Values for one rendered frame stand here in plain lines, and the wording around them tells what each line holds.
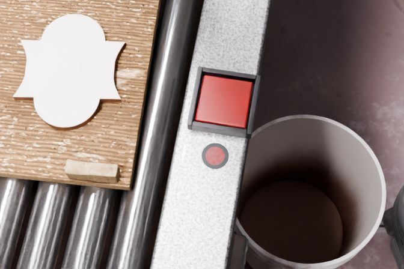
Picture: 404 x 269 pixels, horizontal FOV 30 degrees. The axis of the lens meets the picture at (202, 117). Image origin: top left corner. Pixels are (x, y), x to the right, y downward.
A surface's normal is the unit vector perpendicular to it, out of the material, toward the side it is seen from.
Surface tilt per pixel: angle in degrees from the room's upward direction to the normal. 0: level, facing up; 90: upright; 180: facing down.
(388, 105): 0
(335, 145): 87
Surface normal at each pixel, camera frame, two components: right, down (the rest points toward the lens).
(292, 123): 0.11, 0.91
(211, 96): -0.03, -0.36
